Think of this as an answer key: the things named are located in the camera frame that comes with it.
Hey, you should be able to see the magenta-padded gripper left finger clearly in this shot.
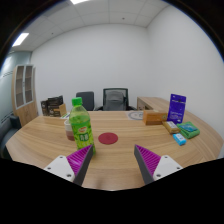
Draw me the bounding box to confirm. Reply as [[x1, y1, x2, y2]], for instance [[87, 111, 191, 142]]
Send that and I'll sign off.
[[43, 144, 95, 187]]

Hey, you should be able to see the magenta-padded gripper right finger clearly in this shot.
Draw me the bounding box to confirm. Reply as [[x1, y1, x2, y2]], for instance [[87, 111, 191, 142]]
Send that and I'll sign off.
[[133, 144, 184, 185]]

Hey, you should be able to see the green drink bottle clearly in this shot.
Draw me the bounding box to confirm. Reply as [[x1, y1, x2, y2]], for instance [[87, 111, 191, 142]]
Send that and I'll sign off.
[[68, 96, 97, 155]]

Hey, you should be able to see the small blue box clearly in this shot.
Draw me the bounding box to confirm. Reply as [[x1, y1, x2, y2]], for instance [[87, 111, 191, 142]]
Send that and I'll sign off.
[[172, 132, 188, 147]]

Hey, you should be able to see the white and pink cup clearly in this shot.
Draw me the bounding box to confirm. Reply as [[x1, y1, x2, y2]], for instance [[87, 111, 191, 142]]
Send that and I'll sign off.
[[63, 119, 76, 142]]

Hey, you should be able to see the small tan box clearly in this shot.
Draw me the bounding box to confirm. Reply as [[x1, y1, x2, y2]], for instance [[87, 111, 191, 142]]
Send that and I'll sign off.
[[162, 120, 181, 135]]

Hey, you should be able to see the green flat box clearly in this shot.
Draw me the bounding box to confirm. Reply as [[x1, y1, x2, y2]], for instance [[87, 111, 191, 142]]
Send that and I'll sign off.
[[176, 121, 201, 140]]

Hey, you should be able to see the orange-brown cardboard box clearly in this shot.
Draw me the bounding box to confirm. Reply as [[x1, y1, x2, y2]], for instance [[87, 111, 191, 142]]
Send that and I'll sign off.
[[142, 109, 168, 126]]

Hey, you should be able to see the flat round red coaster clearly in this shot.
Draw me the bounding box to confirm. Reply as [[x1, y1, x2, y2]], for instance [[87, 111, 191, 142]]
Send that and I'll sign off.
[[98, 132, 119, 145]]

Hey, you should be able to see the purple standing package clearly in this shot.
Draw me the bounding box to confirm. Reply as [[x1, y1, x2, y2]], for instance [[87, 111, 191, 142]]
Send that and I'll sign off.
[[166, 93, 187, 125]]

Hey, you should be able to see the small dark brown box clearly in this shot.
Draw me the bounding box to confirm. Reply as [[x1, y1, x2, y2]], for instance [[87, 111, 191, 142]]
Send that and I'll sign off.
[[40, 99, 50, 117]]

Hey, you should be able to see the dark sofa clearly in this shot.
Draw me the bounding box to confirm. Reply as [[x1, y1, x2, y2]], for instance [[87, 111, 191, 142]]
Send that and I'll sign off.
[[0, 114, 23, 158]]

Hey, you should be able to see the wooden side desk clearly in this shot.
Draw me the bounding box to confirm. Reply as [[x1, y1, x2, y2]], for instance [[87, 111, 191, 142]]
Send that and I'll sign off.
[[136, 96, 174, 113]]

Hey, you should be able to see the dark printed box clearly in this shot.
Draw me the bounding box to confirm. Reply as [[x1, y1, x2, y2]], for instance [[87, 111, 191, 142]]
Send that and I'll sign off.
[[47, 95, 64, 108]]

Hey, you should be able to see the wooden shelf unit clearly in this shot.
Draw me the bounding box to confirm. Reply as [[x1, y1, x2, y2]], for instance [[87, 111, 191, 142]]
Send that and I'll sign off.
[[11, 64, 39, 127]]

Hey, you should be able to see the black office chair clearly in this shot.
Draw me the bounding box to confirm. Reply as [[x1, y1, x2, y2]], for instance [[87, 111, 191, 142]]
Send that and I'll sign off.
[[75, 91, 96, 112]]

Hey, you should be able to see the grey mesh office chair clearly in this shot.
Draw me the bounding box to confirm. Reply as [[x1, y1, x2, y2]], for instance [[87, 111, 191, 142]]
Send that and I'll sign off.
[[94, 87, 137, 112]]

